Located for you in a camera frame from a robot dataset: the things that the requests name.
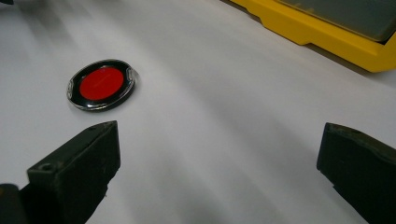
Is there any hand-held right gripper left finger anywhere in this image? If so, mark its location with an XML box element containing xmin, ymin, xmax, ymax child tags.
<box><xmin>19</xmin><ymin>120</ymin><xmax>121</xmax><ymax>224</ymax></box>

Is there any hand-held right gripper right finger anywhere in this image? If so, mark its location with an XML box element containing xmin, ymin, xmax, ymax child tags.
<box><xmin>316</xmin><ymin>122</ymin><xmax>396</xmax><ymax>224</ymax></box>

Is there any round red ink pad case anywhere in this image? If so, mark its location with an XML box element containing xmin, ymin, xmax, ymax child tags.
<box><xmin>66</xmin><ymin>59</ymin><xmax>138</xmax><ymax>112</ymax></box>

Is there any yellow plastic bin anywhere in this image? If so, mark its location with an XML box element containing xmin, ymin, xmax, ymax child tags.
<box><xmin>229</xmin><ymin>0</ymin><xmax>396</xmax><ymax>74</ymax></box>

